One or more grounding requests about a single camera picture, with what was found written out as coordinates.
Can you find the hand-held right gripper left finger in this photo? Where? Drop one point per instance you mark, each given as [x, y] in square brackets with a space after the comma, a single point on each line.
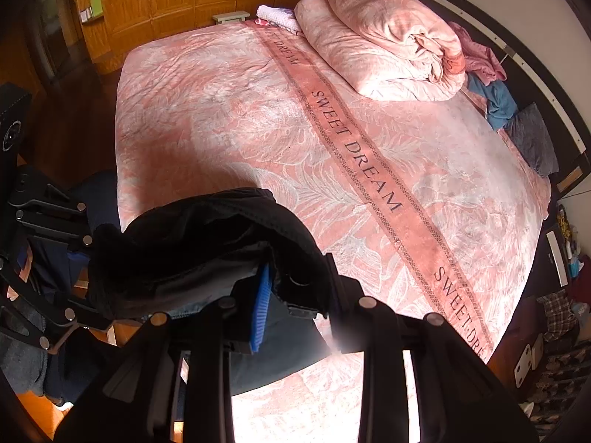
[261, 309]

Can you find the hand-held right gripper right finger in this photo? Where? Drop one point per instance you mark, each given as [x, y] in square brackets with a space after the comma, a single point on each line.
[337, 295]

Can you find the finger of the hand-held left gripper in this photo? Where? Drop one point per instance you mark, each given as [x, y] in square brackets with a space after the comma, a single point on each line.
[46, 314]
[51, 203]

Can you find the black quilted pants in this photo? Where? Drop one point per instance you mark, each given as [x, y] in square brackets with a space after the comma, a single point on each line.
[207, 230]

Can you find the person's left leg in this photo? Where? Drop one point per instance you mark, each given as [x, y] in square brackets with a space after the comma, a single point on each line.
[104, 194]

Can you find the green box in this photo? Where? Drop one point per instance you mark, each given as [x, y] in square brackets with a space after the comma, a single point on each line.
[96, 3]

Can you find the bed with pink sheet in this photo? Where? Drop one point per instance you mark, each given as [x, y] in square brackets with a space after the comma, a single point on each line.
[207, 101]

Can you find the plaid cloth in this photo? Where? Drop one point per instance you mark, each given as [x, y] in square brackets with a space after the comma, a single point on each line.
[558, 311]

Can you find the dark nightstand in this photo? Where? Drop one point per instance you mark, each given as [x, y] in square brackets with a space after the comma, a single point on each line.
[561, 249]

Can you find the yellow black cloth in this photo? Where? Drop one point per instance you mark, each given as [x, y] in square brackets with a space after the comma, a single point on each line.
[561, 221]

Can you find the blue tissue pack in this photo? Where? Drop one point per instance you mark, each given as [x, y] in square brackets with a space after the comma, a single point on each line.
[576, 263]

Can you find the dark patterned curtain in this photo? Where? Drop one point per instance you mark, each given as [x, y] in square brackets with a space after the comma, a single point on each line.
[563, 378]

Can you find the dark red clothes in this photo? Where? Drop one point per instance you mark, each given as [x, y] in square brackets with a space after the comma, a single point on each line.
[582, 290]

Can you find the small white step stool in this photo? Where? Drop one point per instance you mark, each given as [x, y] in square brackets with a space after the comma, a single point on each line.
[229, 16]

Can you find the grey pillow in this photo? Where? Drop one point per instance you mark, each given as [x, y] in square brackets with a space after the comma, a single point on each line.
[533, 140]

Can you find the blue clothes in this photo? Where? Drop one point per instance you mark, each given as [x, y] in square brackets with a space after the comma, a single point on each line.
[496, 101]

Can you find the folded pink quilt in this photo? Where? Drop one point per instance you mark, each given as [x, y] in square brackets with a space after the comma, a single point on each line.
[378, 41]

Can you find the pink clothes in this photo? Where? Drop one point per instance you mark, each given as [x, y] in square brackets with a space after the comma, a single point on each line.
[480, 55]

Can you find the pink white towel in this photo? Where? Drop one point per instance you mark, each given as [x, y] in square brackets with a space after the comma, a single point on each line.
[277, 17]

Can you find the dark wooden headboard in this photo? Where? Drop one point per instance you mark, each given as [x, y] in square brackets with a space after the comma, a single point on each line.
[545, 64]

